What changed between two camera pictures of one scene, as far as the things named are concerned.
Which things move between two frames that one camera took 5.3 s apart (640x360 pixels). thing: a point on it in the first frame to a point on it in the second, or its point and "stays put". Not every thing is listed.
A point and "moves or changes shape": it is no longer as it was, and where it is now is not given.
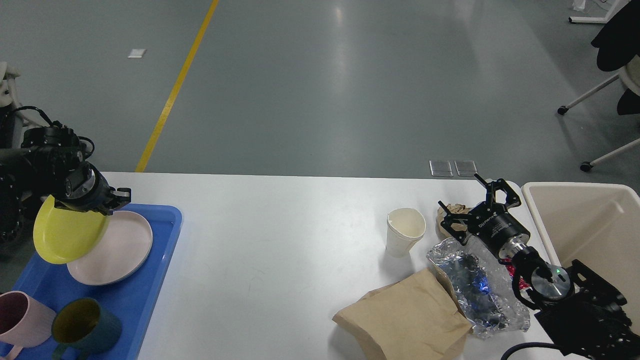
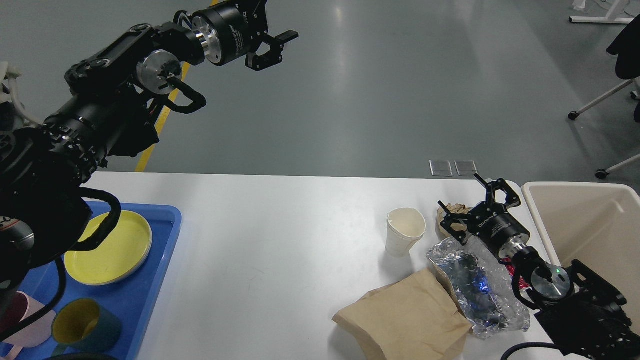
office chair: (618, 50) to (602, 173)
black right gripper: (493, 224) stays put
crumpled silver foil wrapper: (483, 284) stays put
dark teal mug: (82, 326) stays put
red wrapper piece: (511, 269) stays put
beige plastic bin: (597, 225) stays put
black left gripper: (85, 189) to (229, 29)
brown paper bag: (418, 318) stays put
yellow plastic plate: (63, 235) moves or changes shape
